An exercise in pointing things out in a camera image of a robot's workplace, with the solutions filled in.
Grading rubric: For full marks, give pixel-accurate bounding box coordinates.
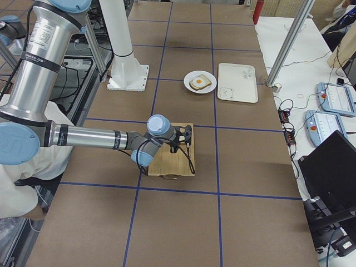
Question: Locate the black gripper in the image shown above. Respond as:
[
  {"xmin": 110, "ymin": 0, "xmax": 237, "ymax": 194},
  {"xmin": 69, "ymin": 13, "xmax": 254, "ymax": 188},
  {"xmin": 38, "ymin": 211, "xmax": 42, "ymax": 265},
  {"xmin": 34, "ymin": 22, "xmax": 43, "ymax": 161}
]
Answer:
[{"xmin": 168, "ymin": 140, "xmax": 181, "ymax": 154}]

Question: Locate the white round plate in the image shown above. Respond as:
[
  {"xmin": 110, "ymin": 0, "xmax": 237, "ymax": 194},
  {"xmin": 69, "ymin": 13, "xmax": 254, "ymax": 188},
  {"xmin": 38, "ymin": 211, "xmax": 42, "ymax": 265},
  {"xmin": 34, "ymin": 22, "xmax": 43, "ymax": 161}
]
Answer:
[{"xmin": 184, "ymin": 71, "xmax": 217, "ymax": 94}]

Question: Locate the wooden cutting board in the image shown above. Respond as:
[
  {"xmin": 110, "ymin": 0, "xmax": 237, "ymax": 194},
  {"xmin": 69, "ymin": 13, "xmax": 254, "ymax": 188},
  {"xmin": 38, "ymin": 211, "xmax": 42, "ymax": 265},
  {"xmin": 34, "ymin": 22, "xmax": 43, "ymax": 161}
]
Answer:
[{"xmin": 148, "ymin": 122, "xmax": 195, "ymax": 179}]

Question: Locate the toast with fried egg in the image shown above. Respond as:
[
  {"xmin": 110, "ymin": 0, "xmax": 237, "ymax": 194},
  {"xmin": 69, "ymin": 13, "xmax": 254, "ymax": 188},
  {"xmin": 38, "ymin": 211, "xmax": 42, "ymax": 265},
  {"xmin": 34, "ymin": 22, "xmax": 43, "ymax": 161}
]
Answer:
[{"xmin": 189, "ymin": 74, "xmax": 211, "ymax": 91}]

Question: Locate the cream plastic tray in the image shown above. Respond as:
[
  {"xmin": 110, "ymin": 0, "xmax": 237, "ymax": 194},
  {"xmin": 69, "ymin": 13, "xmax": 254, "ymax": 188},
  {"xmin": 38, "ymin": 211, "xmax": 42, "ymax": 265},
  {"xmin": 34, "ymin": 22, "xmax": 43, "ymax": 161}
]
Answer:
[{"xmin": 217, "ymin": 63, "xmax": 258, "ymax": 103}]

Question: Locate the black orange usb hub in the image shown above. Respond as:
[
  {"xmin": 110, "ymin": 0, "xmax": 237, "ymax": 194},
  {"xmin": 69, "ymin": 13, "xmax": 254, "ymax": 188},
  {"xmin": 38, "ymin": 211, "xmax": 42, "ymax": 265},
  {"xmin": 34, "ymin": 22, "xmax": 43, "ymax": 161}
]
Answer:
[{"xmin": 278, "ymin": 108, "xmax": 296, "ymax": 147}]

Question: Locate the small metal tape roll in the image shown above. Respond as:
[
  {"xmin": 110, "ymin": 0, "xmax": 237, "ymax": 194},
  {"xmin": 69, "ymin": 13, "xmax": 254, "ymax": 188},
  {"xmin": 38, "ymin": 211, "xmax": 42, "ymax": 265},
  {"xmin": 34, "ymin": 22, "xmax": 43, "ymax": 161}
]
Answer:
[{"xmin": 272, "ymin": 83, "xmax": 282, "ymax": 93}]

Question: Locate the blue teach pendant near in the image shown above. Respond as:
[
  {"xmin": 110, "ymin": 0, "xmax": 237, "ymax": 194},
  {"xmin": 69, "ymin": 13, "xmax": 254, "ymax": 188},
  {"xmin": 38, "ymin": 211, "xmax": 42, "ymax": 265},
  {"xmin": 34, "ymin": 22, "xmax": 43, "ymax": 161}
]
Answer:
[{"xmin": 305, "ymin": 110, "xmax": 348, "ymax": 147}]

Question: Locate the blue teach pendant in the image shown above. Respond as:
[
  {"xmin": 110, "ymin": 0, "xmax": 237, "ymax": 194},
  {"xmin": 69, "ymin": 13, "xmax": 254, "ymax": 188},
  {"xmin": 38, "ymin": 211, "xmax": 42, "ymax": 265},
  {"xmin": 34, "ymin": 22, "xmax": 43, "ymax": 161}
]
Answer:
[
  {"xmin": 305, "ymin": 110, "xmax": 348, "ymax": 147},
  {"xmin": 317, "ymin": 82, "xmax": 355, "ymax": 117}
]

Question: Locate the black laptop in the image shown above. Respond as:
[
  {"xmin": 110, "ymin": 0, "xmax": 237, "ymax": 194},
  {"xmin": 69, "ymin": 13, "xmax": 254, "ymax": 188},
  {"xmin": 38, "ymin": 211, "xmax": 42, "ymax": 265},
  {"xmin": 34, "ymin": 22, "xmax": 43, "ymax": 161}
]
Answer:
[{"xmin": 298, "ymin": 130, "xmax": 355, "ymax": 208}]

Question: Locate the person in white shirt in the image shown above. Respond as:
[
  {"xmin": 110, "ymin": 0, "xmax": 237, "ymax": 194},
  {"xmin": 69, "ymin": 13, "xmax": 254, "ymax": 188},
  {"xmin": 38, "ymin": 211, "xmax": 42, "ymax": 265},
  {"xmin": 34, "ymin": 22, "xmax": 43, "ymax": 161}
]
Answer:
[{"xmin": 0, "ymin": 101, "xmax": 75, "ymax": 222}]

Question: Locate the red cylinder bottle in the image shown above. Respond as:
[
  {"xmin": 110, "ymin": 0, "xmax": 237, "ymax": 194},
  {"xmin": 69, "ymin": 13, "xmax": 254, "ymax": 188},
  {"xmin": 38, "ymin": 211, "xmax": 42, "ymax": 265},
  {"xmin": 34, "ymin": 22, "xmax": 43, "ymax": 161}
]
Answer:
[{"xmin": 253, "ymin": 0, "xmax": 264, "ymax": 25}]

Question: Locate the black monitor stand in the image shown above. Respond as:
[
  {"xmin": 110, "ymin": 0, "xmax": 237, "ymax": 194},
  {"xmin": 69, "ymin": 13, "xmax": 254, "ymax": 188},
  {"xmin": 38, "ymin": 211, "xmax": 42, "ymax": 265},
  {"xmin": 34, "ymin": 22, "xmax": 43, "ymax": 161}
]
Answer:
[{"xmin": 303, "ymin": 199, "xmax": 355, "ymax": 257}]

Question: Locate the blue teach pendant far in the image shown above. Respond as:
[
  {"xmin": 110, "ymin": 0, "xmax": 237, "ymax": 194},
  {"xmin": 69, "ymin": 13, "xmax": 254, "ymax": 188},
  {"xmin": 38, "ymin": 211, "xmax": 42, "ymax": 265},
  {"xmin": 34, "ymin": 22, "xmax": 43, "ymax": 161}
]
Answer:
[{"xmin": 317, "ymin": 82, "xmax": 355, "ymax": 117}]

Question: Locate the small black phone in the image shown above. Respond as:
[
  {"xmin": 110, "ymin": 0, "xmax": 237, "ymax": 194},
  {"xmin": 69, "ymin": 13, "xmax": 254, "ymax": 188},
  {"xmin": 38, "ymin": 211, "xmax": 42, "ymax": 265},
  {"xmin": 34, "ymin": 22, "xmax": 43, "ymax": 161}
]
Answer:
[{"xmin": 337, "ymin": 78, "xmax": 345, "ymax": 85}]

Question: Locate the seated person in background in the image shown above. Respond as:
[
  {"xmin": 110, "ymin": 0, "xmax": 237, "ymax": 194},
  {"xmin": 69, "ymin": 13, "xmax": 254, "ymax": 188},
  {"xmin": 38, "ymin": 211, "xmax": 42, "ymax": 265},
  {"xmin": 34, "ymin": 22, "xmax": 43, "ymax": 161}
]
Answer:
[{"xmin": 320, "ymin": 0, "xmax": 355, "ymax": 52}]

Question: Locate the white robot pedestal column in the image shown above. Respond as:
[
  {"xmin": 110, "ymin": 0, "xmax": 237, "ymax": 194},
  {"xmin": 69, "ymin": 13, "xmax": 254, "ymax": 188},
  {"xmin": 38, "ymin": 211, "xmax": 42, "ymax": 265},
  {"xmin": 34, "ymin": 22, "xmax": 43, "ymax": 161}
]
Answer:
[{"xmin": 100, "ymin": 0, "xmax": 149, "ymax": 92}]

